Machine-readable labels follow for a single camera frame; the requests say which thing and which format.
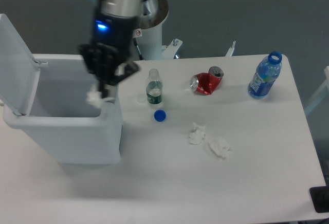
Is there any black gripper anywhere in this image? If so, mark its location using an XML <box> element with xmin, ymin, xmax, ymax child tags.
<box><xmin>78</xmin><ymin>0</ymin><xmax>139</xmax><ymax>99</ymax></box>

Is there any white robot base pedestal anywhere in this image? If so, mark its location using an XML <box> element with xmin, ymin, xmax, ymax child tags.
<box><xmin>131</xmin><ymin>0</ymin><xmax>169</xmax><ymax>60</ymax></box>

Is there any blue bottle cap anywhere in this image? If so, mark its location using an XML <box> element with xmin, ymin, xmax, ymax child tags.
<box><xmin>154</xmin><ymin>109</ymin><xmax>167</xmax><ymax>122</ymax></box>

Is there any black cable on pedestal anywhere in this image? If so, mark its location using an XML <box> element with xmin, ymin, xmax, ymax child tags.
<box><xmin>133</xmin><ymin>36</ymin><xmax>144</xmax><ymax>61</ymax></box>

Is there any white trash bin lid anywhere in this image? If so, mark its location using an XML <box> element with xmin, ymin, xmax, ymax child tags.
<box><xmin>1</xmin><ymin>14</ymin><xmax>48</xmax><ymax>116</ymax></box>

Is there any crushed red soda can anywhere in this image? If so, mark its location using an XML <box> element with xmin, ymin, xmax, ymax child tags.
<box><xmin>190</xmin><ymin>66</ymin><xmax>224</xmax><ymax>95</ymax></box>

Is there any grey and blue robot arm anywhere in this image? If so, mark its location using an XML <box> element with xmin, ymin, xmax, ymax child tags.
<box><xmin>78</xmin><ymin>0</ymin><xmax>144</xmax><ymax>102</ymax></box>

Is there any clear bottle green label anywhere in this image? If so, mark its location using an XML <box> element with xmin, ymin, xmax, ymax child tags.
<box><xmin>146</xmin><ymin>68</ymin><xmax>163</xmax><ymax>105</ymax></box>

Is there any black device at table edge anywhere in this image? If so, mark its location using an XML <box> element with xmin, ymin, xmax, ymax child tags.
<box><xmin>309</xmin><ymin>186</ymin><xmax>328</xmax><ymax>213</ymax></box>

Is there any white plastic trash bin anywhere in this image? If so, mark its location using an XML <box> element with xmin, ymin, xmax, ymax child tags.
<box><xmin>3</xmin><ymin>54</ymin><xmax>123</xmax><ymax>164</ymax></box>

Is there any white translucent bottle cap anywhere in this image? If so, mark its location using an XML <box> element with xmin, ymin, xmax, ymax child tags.
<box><xmin>136</xmin><ymin>94</ymin><xmax>146</xmax><ymax>103</ymax></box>

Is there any small white paper ball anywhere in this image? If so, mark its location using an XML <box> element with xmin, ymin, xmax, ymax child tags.
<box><xmin>86</xmin><ymin>84</ymin><xmax>115</xmax><ymax>109</ymax></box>

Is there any white metal frame bracket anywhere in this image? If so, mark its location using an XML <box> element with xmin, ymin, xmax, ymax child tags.
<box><xmin>161</xmin><ymin>38</ymin><xmax>183</xmax><ymax>60</ymax></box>

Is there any white crumpled paper ball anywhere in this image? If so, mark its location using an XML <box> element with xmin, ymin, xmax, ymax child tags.
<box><xmin>208</xmin><ymin>137</ymin><xmax>232</xmax><ymax>160</ymax></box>
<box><xmin>188</xmin><ymin>122</ymin><xmax>206</xmax><ymax>145</ymax></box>

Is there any blue plastic drink bottle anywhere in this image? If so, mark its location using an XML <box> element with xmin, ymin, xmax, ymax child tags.
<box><xmin>248</xmin><ymin>51</ymin><xmax>282</xmax><ymax>99</ymax></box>

